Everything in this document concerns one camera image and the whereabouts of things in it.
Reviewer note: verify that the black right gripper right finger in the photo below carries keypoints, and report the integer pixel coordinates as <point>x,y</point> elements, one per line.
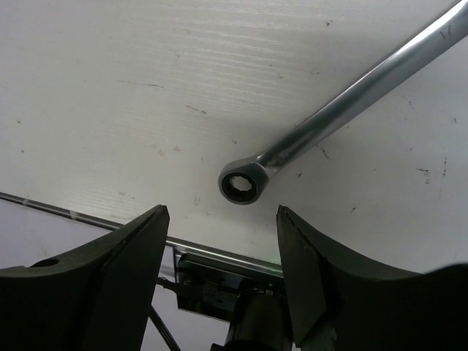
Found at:
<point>340,299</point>

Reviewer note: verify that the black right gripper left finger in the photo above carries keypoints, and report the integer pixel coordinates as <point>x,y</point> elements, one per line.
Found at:
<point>94,297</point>

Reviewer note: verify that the large silver ratchet wrench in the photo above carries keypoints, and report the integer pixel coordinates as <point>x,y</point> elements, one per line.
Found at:
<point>243,181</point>

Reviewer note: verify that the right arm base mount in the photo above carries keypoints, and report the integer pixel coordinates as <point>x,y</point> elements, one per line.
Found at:
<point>253,303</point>

